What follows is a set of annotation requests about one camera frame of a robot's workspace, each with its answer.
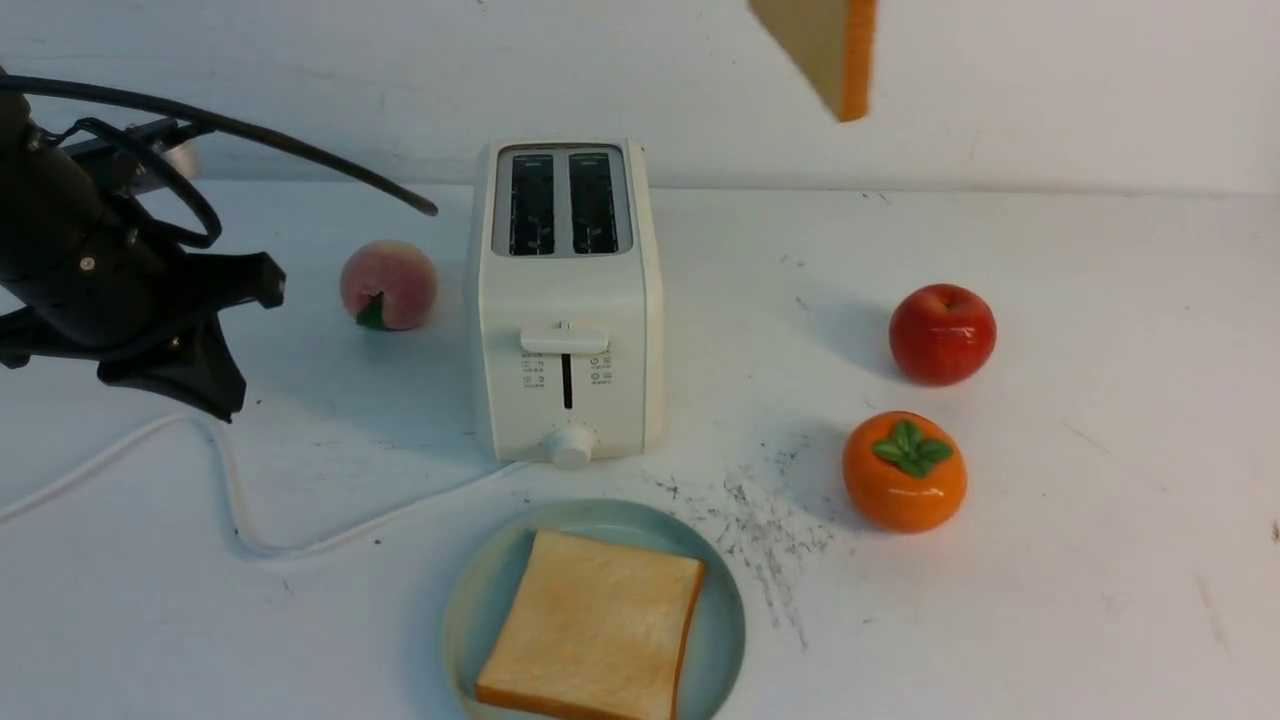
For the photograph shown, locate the toasted bread slice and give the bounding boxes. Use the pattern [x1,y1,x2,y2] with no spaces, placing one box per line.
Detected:
[475,530,707,719]
[748,1,879,123]

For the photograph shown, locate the white two-slot toaster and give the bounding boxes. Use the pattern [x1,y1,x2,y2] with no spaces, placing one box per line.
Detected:
[465,140,667,469]

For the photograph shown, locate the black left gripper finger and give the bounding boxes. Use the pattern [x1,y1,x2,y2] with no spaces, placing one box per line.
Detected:
[97,315,247,423]
[1,252,285,369]

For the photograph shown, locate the pink peach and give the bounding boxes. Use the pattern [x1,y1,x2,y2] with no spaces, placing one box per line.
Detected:
[339,240,439,332]

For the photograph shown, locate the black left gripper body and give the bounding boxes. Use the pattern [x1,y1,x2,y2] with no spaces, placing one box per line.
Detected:
[3,95,172,351]

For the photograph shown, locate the orange persimmon with green leaf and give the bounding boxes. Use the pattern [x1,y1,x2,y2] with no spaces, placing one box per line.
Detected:
[841,411,969,534]

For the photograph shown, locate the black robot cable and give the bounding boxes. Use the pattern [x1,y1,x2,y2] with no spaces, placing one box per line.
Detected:
[0,74,439,250]

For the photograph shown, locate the light green round plate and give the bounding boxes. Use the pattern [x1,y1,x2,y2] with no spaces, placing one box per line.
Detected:
[440,498,748,719]

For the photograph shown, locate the red apple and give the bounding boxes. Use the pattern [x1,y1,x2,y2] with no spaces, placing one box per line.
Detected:
[888,283,998,387]

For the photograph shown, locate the white toaster power cord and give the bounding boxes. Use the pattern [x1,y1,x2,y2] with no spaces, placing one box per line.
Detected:
[0,413,541,561]

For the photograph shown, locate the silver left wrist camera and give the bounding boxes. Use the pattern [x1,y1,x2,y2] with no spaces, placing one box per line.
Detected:
[63,118,209,195]

